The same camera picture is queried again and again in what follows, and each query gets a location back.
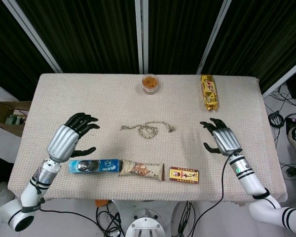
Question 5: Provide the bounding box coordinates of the gold yellow snack packet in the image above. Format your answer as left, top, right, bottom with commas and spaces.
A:
200, 74, 220, 112

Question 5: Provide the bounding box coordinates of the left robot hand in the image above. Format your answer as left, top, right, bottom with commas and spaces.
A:
46, 113, 100, 163

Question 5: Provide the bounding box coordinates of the red gold snack box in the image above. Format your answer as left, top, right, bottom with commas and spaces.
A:
169, 166, 201, 185

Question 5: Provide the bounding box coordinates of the black left hand cable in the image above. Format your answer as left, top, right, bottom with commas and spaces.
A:
34, 158, 119, 237

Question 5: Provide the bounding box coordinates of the braided beige rope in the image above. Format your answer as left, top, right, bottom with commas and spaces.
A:
120, 120, 176, 141

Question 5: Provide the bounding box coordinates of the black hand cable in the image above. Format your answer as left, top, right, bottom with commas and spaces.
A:
34, 158, 119, 237
177, 151, 237, 233

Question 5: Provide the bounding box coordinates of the black right hand cable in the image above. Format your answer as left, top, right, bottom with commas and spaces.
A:
177, 151, 237, 233

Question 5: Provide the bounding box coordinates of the blue cookie package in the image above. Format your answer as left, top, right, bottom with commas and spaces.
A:
68, 158, 121, 174

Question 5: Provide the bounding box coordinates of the brown cardboard box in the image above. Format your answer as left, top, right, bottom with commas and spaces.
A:
0, 100, 32, 138

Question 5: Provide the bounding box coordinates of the beige woven tablecloth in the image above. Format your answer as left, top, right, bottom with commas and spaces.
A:
7, 73, 287, 206

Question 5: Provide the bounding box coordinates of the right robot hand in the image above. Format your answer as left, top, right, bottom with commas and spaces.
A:
199, 118, 243, 157

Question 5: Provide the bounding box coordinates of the clear cup of orange snacks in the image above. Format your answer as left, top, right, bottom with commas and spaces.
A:
141, 74, 161, 94

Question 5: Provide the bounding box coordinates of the beige brown snack packet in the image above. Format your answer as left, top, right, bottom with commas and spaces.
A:
118, 159, 165, 182

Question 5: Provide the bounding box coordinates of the white shoe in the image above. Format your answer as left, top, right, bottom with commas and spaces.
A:
0, 182, 15, 204

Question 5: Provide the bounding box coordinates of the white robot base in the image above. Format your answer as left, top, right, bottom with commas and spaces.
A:
111, 199, 198, 237

